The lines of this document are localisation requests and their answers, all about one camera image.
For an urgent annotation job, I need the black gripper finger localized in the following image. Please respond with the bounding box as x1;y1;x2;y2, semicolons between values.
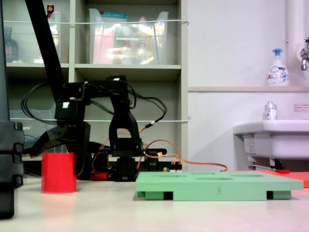
69;122;92;181
24;124;70;159

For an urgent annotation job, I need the red octagonal pillar block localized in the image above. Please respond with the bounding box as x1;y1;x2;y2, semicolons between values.
41;152;77;194

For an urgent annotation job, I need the green shape-hole board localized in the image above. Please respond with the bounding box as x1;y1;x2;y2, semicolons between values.
135;171;304;202

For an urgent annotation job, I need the red base clamp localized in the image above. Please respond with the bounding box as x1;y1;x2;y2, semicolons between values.
90;171;108;181

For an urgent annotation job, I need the notched black stack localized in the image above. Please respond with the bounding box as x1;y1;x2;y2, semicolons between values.
0;120;25;219

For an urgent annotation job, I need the beige shelf unit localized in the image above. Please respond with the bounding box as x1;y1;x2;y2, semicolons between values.
2;0;189;179

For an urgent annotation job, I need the black table clamp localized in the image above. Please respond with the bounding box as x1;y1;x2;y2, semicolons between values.
144;148;167;173

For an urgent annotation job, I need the black tripod leg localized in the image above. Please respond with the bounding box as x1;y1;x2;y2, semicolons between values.
25;0;95;181

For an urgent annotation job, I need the narrow clear plastic bin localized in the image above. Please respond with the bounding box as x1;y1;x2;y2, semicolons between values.
47;11;62;64

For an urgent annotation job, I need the dark round bottle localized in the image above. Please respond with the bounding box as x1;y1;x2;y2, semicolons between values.
3;26;20;63

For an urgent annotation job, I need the small circuit board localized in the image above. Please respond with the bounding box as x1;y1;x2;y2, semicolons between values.
163;160;183;173

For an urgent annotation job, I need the yellow-label bottle pink cap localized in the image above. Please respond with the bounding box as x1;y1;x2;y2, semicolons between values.
134;16;152;65

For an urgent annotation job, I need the blue-edged zip bag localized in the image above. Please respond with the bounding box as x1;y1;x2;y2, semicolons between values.
100;11;128;64

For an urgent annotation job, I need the large clear plastic bin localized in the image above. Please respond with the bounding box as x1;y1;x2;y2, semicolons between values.
88;8;169;65

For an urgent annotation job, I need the sink sticker label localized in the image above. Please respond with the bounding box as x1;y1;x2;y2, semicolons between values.
243;136;256;155

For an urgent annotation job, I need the small clear sanitizer bottle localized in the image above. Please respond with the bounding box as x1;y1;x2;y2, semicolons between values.
263;101;278;121

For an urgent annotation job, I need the white sink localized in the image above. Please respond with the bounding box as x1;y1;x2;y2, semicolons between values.
233;119;309;160

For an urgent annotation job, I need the white blue soap pump bottle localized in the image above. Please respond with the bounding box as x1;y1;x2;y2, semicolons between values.
266;48;290;87

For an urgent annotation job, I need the red flat mat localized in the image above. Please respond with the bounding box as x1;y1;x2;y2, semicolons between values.
231;170;309;189

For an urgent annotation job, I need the chrome faucet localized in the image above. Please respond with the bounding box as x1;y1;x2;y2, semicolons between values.
300;37;309;71

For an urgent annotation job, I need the clear bin with blue cables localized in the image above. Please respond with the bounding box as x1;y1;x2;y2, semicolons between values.
9;102;67;157

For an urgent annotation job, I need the black wrist cable bundle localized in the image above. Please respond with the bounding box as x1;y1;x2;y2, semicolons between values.
21;82;60;125

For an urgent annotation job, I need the black cable white connector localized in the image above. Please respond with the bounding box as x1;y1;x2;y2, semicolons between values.
130;83;168;129

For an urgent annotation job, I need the orange cable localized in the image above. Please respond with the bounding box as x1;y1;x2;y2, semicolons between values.
136;139;228;173

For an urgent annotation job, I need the red-print wall label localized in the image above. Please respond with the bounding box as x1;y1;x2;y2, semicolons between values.
293;103;309;113

